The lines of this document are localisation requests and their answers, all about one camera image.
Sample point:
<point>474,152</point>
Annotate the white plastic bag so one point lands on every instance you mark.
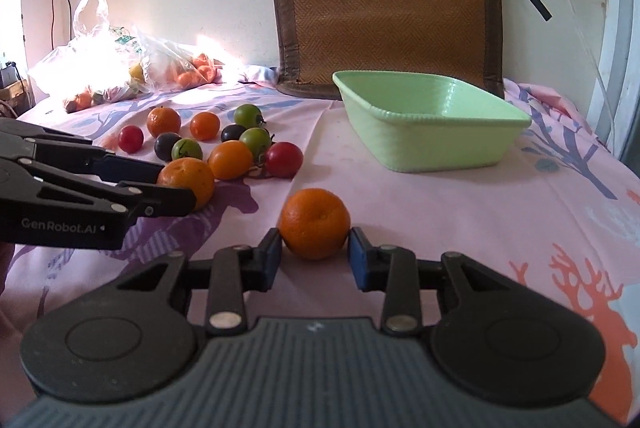
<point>100,64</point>

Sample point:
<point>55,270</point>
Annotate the frosted glass door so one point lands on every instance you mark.
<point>613,111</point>

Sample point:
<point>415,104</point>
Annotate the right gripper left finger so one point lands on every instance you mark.
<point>138,333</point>

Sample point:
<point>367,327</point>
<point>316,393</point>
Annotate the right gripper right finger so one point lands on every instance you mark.
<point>488,334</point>

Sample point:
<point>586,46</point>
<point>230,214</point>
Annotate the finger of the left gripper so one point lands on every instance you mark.
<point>70,153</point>
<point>37,188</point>

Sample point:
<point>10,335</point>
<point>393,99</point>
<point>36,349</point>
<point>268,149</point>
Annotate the green tomato back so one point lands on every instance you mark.
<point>248,116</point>

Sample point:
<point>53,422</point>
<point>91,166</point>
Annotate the green plastic basin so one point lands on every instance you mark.
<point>423,122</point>

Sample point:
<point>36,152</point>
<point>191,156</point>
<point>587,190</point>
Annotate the clear bag of oranges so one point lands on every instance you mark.
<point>166,66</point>

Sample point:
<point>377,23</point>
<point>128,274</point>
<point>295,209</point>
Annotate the large red tomato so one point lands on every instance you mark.
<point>283,160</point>

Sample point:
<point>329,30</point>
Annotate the small red tomato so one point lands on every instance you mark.
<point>130,139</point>

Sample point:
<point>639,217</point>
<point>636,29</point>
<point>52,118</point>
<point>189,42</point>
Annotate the pink deer print tablecloth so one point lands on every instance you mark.
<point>559,213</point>

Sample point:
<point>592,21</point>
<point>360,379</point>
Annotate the orange tomato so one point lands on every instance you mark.
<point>204,126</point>

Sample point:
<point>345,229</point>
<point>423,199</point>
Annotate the large orange mandarin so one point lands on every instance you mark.
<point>314,224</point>

